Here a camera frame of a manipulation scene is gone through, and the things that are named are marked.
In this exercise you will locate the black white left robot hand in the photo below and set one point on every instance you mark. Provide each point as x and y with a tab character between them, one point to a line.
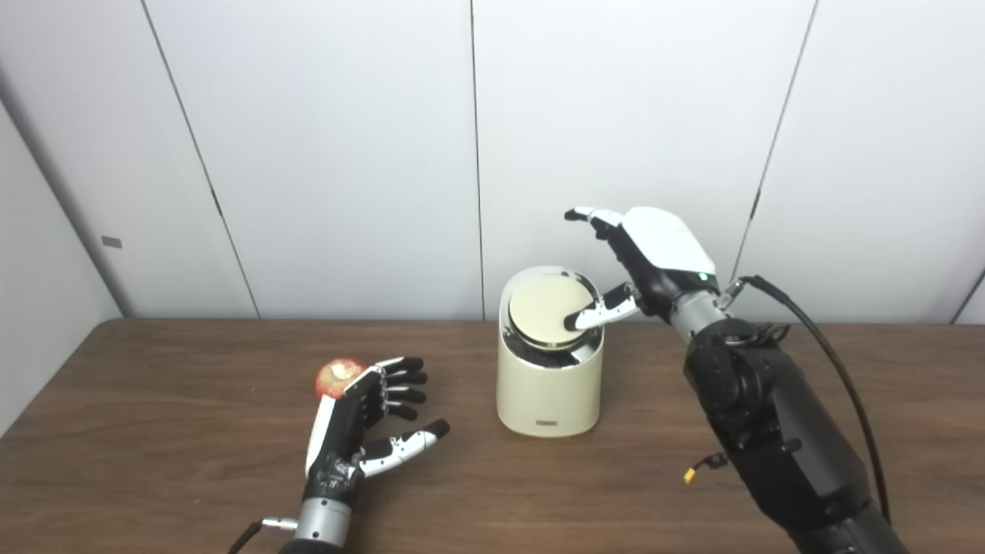
342	435

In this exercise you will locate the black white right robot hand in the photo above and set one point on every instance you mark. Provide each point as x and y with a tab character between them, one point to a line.
662	246

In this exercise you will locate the red apple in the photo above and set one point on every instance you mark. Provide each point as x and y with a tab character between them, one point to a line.
337	375

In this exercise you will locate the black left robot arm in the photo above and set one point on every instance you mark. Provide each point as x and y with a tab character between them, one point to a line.
322	527

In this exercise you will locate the cream-colored bin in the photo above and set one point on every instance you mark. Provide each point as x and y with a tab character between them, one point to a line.
548	392

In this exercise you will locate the small grey wall label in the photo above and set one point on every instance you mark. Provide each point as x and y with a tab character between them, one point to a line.
111	241

